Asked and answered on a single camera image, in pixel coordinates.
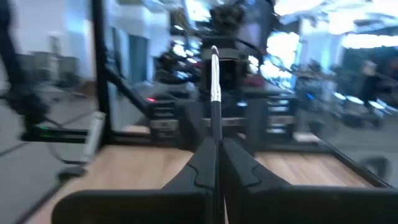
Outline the thin black makeup brush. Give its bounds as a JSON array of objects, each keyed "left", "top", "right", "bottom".
[{"left": 210, "top": 45, "right": 224, "bottom": 142}]

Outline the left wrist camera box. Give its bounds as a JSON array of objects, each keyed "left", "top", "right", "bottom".
[{"left": 200, "top": 35, "right": 250, "bottom": 94}]

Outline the black frame rail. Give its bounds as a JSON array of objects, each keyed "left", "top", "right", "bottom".
[{"left": 20, "top": 123, "right": 90, "bottom": 144}]

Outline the black frame post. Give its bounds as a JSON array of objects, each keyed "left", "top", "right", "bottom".
[{"left": 90, "top": 0, "right": 110, "bottom": 147}]

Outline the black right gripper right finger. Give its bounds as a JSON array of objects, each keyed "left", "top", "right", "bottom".
[{"left": 221, "top": 138, "right": 398, "bottom": 224}]

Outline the white metal bar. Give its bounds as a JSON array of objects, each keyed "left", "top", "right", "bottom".
[{"left": 81, "top": 111, "right": 107, "bottom": 162}]

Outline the black diagonal frame brace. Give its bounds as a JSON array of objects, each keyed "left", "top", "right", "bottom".
[{"left": 105, "top": 65, "right": 154, "bottom": 116}]

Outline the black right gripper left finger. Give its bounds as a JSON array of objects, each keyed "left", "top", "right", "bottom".
[{"left": 50, "top": 138, "right": 219, "bottom": 224}]

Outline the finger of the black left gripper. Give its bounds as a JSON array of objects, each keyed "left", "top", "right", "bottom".
[
  {"left": 221, "top": 117, "right": 269, "bottom": 154},
  {"left": 180, "top": 105, "right": 213, "bottom": 151}
]

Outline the black frame support strut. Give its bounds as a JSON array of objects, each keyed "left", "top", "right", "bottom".
[{"left": 0, "top": 0, "right": 52, "bottom": 125}]

